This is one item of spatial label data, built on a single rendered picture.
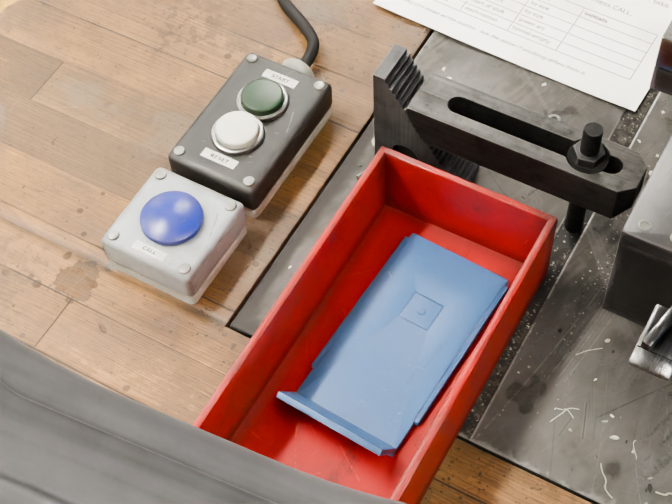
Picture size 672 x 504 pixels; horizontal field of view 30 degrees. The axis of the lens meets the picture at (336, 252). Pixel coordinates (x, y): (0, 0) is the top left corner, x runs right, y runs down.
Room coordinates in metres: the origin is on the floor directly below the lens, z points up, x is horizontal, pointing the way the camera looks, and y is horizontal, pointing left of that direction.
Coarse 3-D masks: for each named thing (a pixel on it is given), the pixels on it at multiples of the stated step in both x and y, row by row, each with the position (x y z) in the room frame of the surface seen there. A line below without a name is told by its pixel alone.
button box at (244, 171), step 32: (288, 0) 0.67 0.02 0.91; (256, 64) 0.59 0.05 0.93; (288, 64) 0.59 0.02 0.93; (224, 96) 0.57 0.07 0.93; (288, 96) 0.56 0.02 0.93; (320, 96) 0.56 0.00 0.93; (192, 128) 0.54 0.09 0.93; (288, 128) 0.53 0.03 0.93; (320, 128) 0.55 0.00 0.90; (192, 160) 0.51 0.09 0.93; (224, 160) 0.51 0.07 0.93; (256, 160) 0.51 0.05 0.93; (288, 160) 0.52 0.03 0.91; (224, 192) 0.49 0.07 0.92; (256, 192) 0.49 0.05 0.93
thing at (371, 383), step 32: (416, 256) 0.44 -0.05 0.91; (448, 256) 0.44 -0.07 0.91; (384, 288) 0.42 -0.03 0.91; (416, 288) 0.41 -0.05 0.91; (448, 288) 0.41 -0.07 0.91; (480, 288) 0.41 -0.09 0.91; (352, 320) 0.39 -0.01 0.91; (384, 320) 0.39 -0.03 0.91; (448, 320) 0.39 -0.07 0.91; (352, 352) 0.37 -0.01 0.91; (384, 352) 0.37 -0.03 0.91; (416, 352) 0.37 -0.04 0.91; (448, 352) 0.37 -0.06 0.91; (320, 384) 0.35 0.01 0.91; (352, 384) 0.35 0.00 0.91; (384, 384) 0.35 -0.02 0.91; (416, 384) 0.35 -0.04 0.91; (320, 416) 0.32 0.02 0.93; (352, 416) 0.33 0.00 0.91; (384, 416) 0.33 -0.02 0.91; (384, 448) 0.30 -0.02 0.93
